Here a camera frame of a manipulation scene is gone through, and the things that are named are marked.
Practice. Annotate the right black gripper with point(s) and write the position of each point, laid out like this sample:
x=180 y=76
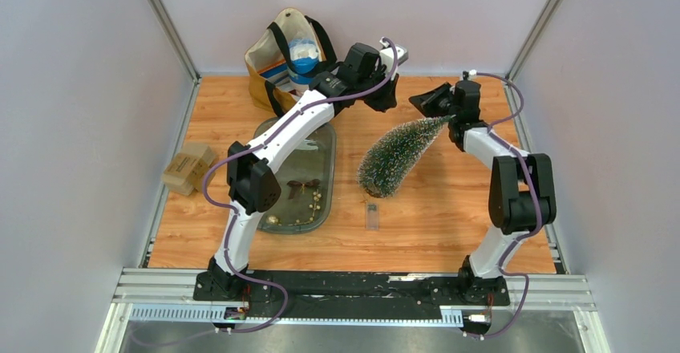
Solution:
x=428 y=100

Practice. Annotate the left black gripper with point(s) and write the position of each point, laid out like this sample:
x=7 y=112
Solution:
x=388 y=99

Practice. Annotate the small frosted christmas tree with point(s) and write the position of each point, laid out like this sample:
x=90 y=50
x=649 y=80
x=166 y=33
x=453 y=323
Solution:
x=389 y=160

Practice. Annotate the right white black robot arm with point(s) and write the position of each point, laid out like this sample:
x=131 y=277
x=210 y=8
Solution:
x=521 y=197

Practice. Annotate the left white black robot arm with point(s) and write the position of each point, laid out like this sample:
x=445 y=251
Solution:
x=251 y=168

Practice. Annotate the blue white bottle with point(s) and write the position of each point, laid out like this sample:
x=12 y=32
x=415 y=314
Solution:
x=304 y=56

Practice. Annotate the yellow canvas tote bag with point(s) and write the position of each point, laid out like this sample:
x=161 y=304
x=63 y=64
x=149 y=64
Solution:
x=276 y=78

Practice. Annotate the clear glass tray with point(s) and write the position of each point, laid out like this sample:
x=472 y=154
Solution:
x=313 y=158

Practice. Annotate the brown ribbon bow ornament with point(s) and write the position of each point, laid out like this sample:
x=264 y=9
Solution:
x=301 y=187

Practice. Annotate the clear plastic battery box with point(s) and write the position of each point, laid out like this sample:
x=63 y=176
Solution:
x=372 y=217

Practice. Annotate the gold bead garland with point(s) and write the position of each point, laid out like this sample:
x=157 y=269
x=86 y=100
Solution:
x=307 y=209

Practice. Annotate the cardboard wrapped felt pads pack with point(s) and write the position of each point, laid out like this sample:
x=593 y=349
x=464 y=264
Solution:
x=185 y=173

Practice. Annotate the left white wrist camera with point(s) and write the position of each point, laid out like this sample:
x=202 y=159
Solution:
x=389 y=56

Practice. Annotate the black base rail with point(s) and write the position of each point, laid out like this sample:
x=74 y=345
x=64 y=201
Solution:
x=351 y=295

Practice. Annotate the aluminium frame rail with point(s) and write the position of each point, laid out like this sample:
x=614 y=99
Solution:
x=167 y=295

